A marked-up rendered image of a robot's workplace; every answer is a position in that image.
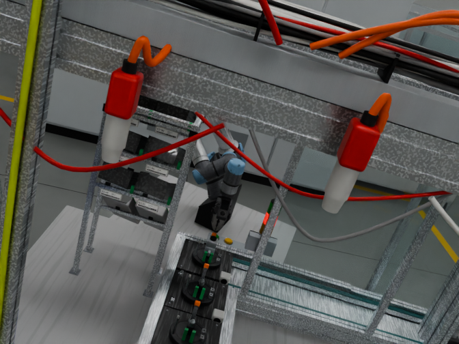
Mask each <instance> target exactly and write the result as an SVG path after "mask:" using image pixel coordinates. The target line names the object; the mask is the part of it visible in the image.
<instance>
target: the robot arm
mask: <svg viewBox="0 0 459 344"><path fill-rule="evenodd" d="M204 116H206V115H204ZM205 118H206V119H207V120H208V121H209V122H210V123H211V124H212V125H213V126H216V125H218V124H221V123H224V125H225V127H224V128H222V129H220V130H219V132H220V133H221V134H222V135H223V136H224V137H225V138H227V139H228V140H229V141H230V142H231V143H233V144H234V145H235V146H236V147H237V148H238V149H239V150H240V151H241V152H242V153H244V154H245V152H244V149H243V147H242V144H241V143H238V142H237V141H236V140H233V137H232V135H231V133H230V131H229V128H228V127H227V124H226V123H225V121H221V120H219V119H215V118H212V117H209V116H206V117H205ZM213 135H214V137H215V139H216V141H217V143H218V145H219V148H218V151H219V152H217V153H215V152H211V153H209V154H207V153H206V151H205V149H204V145H203V143H202V141H201V138H200V139H198V140H197V143H196V146H195V151H194V153H193V157H192V161H193V164H194V166H195V170H193V171H192V174H193V177H194V179H195V181H196V182H197V184H203V183H206V185H207V190H208V198H209V200H214V199H217V202H216V204H215V207H213V208H212V211H211V213H210V218H211V223H212V228H213V230H214V231H218V230H219V229H220V228H221V227H222V226H223V225H225V224H226V223H227V222H228V220H229V219H230V214H231V212H230V210H231V206H232V199H231V198H232V197H234V196H235V194H236V192H237V190H238V186H239V183H240V180H241V177H242V174H243V173H244V170H245V163H246V160H245V159H244V158H243V157H241V156H240V155H239V154H237V153H236V152H235V151H234V150H233V149H232V148H231V147H230V146H229V145H228V144H227V143H225V142H224V141H223V140H222V139H221V138H220V137H219V136H217V135H216V134H215V133H214V132H213ZM218 219H219V221H220V222H219V223H218V226H217V227H216V224H217V220H218Z"/></svg>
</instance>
